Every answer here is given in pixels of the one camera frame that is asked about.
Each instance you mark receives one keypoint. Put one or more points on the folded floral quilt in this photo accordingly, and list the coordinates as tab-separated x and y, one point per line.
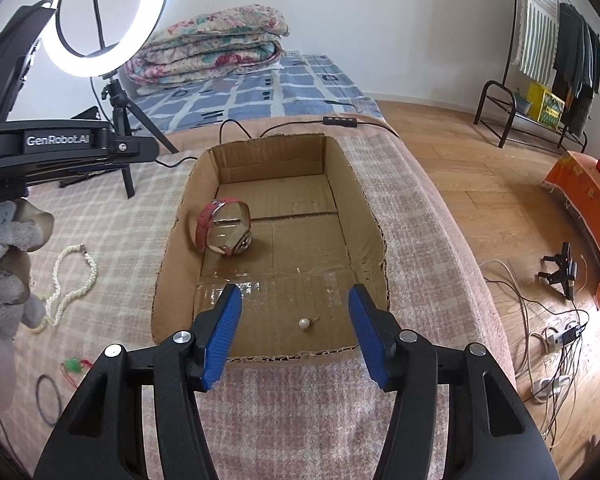
210	40

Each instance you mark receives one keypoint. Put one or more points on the black metal clothes rack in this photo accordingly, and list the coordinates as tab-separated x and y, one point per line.
495	105

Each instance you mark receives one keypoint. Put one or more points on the person's left hand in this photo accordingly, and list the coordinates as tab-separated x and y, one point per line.
10	240

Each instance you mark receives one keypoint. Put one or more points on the brown cardboard box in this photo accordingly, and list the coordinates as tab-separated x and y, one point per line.
290	240

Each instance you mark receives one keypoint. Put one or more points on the black tripod stand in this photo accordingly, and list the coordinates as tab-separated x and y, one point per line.
125	130

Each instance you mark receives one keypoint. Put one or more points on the white power strip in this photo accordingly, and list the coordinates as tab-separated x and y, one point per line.
565	335

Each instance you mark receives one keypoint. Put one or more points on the small black floor tripod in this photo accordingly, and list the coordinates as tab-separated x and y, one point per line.
562	270

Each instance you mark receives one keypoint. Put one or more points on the pearl stud earring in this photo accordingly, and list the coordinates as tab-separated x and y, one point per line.
305	324

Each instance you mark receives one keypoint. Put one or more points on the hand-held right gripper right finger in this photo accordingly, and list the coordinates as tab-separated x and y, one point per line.
367	330

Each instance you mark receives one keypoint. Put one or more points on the striped hanging cloth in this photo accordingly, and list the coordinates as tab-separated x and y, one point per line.
537	25

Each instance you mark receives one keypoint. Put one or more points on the orange patterned box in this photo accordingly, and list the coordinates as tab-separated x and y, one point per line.
585	195

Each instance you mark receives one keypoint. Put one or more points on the dark hanging clothes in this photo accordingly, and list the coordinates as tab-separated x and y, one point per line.
577	55

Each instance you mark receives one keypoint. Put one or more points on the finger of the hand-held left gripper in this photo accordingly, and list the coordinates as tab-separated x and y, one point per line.
137	147

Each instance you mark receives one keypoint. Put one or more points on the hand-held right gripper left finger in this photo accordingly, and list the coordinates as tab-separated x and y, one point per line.
222	330

